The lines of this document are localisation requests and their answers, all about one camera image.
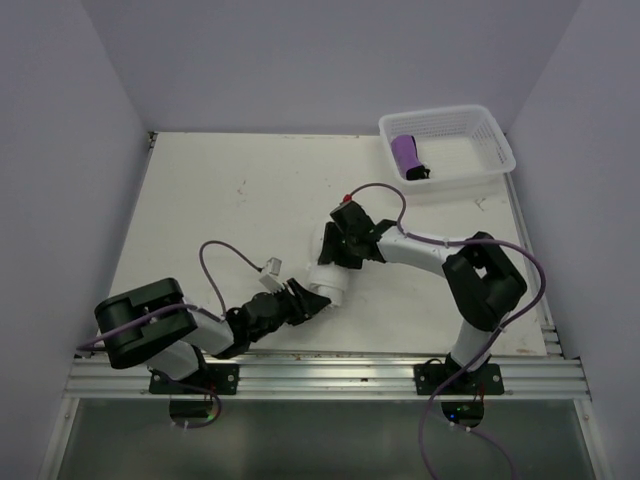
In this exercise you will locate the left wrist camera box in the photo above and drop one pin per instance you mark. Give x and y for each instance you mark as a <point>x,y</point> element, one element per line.
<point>269,275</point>

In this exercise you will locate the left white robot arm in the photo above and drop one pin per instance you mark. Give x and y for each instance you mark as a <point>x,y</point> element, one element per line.
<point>155,326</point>

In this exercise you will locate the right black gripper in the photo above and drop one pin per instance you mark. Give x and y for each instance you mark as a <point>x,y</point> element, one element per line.
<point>332,251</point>

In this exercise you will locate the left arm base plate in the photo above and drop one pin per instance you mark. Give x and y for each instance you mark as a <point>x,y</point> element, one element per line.
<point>219,378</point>

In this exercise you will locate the purple microfiber towel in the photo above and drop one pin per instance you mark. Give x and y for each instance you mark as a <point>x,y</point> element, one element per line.
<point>405,154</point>

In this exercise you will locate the aluminium mounting rail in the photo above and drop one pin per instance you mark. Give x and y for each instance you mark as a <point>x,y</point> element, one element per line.
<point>290,376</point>

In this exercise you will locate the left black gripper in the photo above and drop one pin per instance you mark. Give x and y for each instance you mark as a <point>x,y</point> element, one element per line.
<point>305,304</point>

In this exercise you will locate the white perforated plastic basket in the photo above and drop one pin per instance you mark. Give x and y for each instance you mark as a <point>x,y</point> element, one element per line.
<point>462,145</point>

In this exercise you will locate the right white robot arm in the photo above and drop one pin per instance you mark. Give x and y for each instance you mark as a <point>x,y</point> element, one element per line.
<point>484,283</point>

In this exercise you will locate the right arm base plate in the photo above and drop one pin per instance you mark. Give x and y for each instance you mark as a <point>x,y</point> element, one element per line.
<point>441,378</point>

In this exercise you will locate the white towel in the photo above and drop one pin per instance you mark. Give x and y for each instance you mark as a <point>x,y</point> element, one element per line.
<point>328,280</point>

